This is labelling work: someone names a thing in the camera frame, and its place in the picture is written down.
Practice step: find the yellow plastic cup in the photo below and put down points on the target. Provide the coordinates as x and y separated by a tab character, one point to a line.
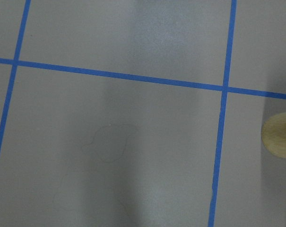
273	135

